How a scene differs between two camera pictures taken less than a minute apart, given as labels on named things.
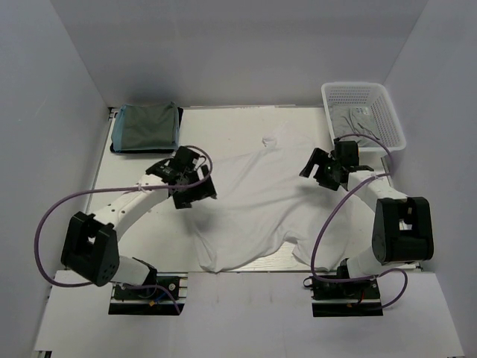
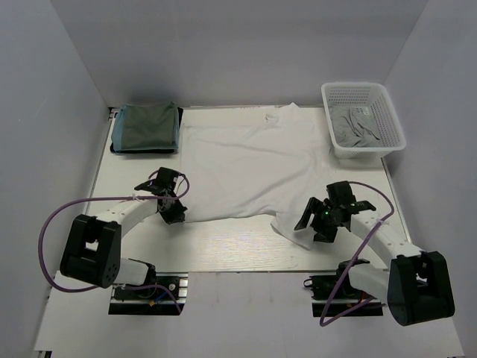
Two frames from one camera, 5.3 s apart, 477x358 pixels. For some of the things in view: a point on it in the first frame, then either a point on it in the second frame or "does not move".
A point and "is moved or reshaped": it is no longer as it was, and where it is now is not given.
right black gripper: x=318 y=156 -> x=313 y=205
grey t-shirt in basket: x=355 y=119 does not move
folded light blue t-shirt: x=118 y=131 does not move
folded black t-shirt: x=153 y=150 does not move
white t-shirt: x=261 y=202 is moved or reshaped
